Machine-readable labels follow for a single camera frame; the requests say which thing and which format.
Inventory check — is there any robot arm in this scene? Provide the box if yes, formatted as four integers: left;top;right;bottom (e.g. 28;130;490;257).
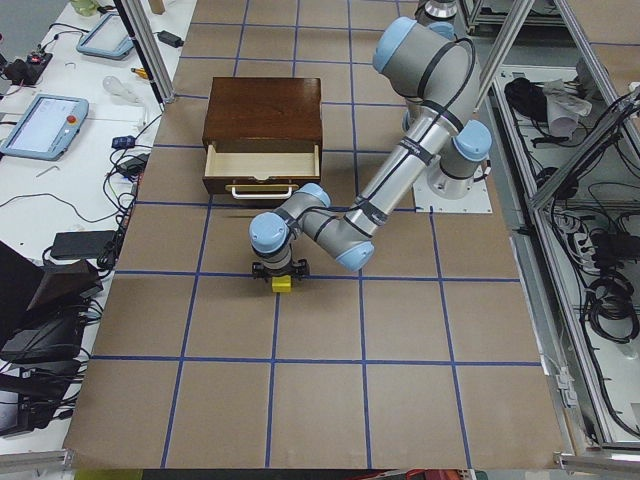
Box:
248;17;480;280

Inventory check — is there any light wood drawer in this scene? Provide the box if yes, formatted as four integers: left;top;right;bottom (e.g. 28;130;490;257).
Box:
203;141;321;200

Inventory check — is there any yellow block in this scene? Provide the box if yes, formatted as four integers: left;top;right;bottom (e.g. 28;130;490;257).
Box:
271;275;292;293

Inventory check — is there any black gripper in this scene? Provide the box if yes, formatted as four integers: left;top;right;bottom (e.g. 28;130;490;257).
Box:
251;259;308;281

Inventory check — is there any near teach pendant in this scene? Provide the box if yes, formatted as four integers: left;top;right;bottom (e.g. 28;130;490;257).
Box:
1;94;89;161

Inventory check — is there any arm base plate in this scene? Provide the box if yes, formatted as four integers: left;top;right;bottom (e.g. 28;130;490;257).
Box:
412;156;493;214

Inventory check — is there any black power adapter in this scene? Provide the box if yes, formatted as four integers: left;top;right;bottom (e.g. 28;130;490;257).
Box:
156;30;184;48

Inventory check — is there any black laptop power brick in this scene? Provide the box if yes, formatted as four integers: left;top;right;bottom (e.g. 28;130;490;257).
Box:
50;230;116;260

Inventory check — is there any teach pendant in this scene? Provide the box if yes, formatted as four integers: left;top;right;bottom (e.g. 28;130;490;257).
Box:
1;94;89;161
76;12;134;60

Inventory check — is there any dark wooden drawer cabinet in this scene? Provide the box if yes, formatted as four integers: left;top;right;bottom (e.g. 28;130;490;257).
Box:
202;76;323;146

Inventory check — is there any far teach pendant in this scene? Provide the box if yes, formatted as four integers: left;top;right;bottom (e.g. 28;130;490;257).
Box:
76;12;134;60

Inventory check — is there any aluminium frame post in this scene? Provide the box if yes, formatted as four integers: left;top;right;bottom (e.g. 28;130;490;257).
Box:
114;0;175;105

